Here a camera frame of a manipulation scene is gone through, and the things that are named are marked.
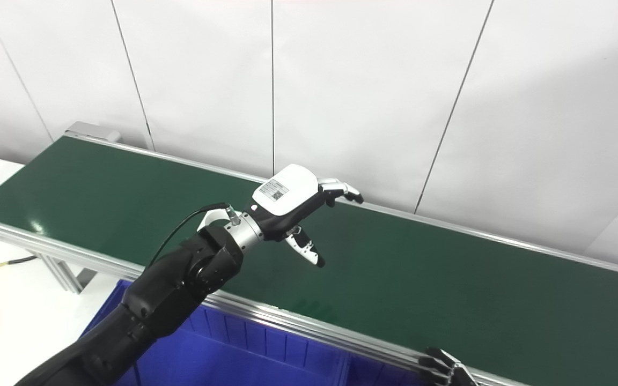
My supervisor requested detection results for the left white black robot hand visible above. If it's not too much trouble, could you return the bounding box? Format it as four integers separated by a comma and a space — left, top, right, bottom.
245, 164, 364, 268

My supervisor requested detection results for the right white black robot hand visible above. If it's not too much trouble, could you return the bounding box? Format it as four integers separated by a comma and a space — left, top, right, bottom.
419, 347, 481, 386

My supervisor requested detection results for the white block part oval hole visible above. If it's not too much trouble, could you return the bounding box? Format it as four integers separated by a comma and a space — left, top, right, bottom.
197, 208, 230, 232

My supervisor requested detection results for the blue plastic bin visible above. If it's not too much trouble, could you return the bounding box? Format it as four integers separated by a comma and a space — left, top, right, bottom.
348, 354, 423, 386
80, 279, 350, 386

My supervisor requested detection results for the green conveyor belt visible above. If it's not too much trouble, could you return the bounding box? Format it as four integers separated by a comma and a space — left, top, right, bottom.
0, 136, 618, 386
0, 122, 618, 386

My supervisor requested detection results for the aluminium conveyor leg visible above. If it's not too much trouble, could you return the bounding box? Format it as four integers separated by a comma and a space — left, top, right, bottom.
33, 252, 98, 294

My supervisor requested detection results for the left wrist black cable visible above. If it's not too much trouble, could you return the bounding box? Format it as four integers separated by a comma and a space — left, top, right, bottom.
145, 202, 240, 269

